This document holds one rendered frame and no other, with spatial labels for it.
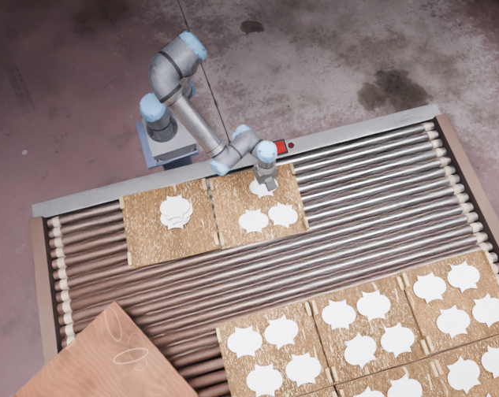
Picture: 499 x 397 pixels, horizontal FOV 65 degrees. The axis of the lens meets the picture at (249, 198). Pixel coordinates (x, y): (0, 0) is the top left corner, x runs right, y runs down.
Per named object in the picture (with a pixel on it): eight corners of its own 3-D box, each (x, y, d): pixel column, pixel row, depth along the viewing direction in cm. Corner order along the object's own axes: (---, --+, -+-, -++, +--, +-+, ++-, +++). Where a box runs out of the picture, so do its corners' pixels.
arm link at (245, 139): (224, 138, 150) (244, 156, 148) (244, 119, 153) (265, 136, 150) (225, 146, 158) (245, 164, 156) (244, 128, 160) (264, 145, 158)
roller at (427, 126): (50, 220, 187) (46, 217, 182) (428, 124, 204) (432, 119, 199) (52, 230, 186) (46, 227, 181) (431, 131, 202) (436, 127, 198)
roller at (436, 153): (54, 250, 183) (49, 248, 178) (440, 149, 199) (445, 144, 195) (55, 260, 181) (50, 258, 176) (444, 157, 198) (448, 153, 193)
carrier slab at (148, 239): (121, 197, 186) (120, 196, 184) (205, 179, 189) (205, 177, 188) (131, 269, 175) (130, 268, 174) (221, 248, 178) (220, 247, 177)
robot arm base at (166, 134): (142, 123, 194) (136, 113, 184) (170, 110, 196) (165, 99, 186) (154, 147, 190) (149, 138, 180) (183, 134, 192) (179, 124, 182)
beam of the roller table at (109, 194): (37, 207, 191) (31, 204, 185) (430, 108, 209) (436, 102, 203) (39, 224, 189) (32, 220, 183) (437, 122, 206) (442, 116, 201)
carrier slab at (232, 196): (209, 179, 189) (208, 178, 187) (291, 163, 192) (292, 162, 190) (221, 250, 178) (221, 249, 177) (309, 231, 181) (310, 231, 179)
